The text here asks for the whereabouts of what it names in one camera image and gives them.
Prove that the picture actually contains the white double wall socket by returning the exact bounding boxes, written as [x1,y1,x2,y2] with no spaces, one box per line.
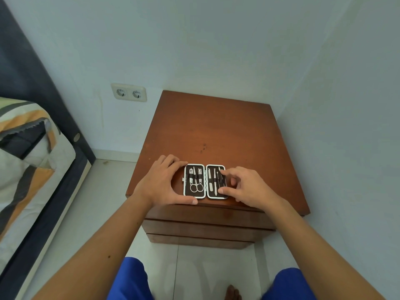
[111,83,148,103]

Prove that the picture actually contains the dark blue bed frame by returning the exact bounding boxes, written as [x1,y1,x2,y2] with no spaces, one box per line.
[0,143,96,300]

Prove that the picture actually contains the person's bare foot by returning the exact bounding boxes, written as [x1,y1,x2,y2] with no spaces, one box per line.
[225,284,243,300]

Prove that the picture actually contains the brown wooden drawer front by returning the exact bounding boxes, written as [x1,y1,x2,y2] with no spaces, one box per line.
[146,233,256,250]
[144,204,276,230]
[142,219,276,243]

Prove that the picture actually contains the small steel scissors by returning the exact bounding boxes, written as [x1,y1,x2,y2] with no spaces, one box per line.
[190,175,204,194]

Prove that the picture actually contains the person's right forearm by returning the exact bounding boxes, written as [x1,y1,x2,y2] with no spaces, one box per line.
[265,197,387,300]

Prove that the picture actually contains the person's left forearm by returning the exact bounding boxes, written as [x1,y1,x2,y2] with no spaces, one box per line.
[33,191,154,300]

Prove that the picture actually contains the blue shorts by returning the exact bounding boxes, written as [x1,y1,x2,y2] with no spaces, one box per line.
[107,257,317,300]

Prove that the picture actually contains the striped orange grey bedsheet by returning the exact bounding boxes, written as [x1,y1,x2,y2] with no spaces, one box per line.
[0,144,77,267]

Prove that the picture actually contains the black manicure set case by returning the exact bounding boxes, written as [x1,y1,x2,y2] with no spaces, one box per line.
[182,164,230,200]

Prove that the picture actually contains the person's right hand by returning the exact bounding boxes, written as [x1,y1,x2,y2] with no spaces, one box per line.
[218,166,281,213]

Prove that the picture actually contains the striped orange grey pillow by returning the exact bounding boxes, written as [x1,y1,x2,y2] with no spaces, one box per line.
[0,97,77,188]

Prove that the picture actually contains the person's left hand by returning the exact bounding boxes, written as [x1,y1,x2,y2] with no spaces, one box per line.
[133,154,198,208]

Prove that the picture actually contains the dark blue headboard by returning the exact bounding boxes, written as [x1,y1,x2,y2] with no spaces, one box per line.
[0,0,96,163]

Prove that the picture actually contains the brown wooden nightstand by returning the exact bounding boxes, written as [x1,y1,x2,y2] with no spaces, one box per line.
[126,90,310,250]

